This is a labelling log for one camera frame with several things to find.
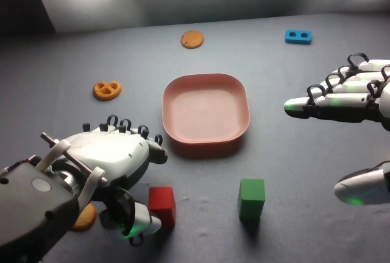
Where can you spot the orange toy pretzel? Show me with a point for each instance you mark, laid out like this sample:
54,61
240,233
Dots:
107,90

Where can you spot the pink plastic plate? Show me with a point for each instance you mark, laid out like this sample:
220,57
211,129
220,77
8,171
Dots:
207,114

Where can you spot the small tan round biscuit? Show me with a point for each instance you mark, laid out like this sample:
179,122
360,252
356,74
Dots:
86,218

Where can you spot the grey table cloth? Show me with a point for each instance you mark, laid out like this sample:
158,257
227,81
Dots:
289,159

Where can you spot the green cube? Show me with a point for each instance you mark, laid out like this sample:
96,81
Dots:
251,202

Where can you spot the blue two-hole flat block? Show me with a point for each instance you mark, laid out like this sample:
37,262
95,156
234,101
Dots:
298,39

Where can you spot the red cube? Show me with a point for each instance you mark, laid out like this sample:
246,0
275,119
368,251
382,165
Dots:
163,208

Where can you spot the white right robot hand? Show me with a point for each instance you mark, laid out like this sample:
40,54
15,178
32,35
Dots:
350,101

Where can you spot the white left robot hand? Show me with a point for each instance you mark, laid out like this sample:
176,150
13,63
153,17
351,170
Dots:
106,153

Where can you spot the orange round cookie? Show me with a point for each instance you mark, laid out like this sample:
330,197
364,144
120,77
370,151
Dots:
192,39

